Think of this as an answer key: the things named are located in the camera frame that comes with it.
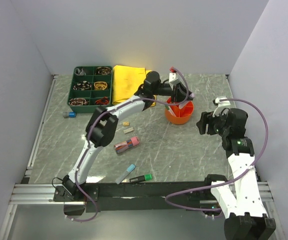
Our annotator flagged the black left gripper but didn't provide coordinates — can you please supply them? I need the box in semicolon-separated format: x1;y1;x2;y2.
153;82;193;104

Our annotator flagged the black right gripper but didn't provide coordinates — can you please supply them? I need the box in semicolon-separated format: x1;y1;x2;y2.
196;108;230;137

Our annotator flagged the orange round divided container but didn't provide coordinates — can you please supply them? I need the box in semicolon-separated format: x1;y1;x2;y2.
164;101;194;125

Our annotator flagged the beige eraser block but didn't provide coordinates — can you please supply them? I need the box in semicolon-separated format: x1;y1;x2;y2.
123;127;134;134

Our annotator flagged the clear tube blue cap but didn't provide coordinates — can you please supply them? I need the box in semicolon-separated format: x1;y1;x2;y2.
115;164;136;184

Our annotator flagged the black green highlighter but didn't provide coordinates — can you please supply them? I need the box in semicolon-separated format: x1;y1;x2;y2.
129;174;152;183

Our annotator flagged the dark blue pen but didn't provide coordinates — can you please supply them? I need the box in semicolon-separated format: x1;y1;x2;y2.
165;105;176;117

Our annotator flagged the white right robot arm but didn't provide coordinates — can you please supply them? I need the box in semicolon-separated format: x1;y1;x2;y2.
196;108;276;240

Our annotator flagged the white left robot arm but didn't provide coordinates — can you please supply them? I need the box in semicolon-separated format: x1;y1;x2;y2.
62;70;195;201

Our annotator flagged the yellow folded cloth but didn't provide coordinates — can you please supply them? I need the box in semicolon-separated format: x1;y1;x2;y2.
112;65;151;105

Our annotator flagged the orange navy rolled tie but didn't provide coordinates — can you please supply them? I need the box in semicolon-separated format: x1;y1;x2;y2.
95;97;110;106

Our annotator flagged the yellow black rolled tie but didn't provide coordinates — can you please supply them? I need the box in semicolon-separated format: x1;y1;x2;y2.
93;81;109;91

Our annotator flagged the dark brown rolled tie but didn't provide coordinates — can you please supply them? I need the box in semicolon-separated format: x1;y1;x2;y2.
95;66;112;76

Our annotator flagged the green compartment tray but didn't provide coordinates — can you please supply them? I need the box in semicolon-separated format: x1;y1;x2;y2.
67;66;113;114

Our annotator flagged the black white rolled tie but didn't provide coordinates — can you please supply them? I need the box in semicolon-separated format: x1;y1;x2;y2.
72;81;92;91

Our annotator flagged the grey rolled item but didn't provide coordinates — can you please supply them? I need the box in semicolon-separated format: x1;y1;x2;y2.
74;68;87;76

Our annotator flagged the blue grey cylinder object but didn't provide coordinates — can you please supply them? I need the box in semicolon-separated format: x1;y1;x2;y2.
62;111;76;119

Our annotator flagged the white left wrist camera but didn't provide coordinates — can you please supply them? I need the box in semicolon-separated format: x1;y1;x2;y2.
168;67;180;88

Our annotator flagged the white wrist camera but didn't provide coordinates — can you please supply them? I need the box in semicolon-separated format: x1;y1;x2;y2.
212;96;231;117
168;67;180;88

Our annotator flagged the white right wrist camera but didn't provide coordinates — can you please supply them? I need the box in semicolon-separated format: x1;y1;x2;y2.
212;96;231;117

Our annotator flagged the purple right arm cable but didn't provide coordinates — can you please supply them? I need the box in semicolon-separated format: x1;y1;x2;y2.
164;98;269;218

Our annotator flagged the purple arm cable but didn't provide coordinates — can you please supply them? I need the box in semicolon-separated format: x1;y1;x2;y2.
68;66;191;223
164;98;269;218

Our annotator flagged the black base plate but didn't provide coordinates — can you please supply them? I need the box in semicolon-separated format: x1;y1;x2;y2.
53;181;232;213

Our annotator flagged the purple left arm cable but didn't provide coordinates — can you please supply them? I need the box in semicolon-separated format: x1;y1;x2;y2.
68;66;191;223

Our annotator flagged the aluminium rail frame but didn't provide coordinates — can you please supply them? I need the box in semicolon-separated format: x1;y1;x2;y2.
0;74;284;240

